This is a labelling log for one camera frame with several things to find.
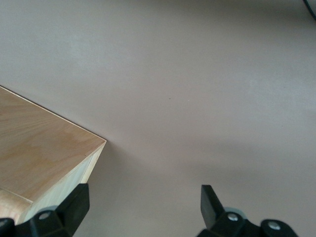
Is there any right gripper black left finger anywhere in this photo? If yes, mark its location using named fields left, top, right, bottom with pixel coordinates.
left=0, top=183, right=90, bottom=237

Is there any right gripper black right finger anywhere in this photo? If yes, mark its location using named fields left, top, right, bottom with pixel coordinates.
left=197, top=184, right=297, bottom=237

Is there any light wooden drawer cabinet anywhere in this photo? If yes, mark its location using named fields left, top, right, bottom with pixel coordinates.
left=0, top=85, right=107, bottom=224

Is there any looping thin black cable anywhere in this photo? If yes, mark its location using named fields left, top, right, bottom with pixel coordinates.
left=302, top=0, right=316, bottom=12

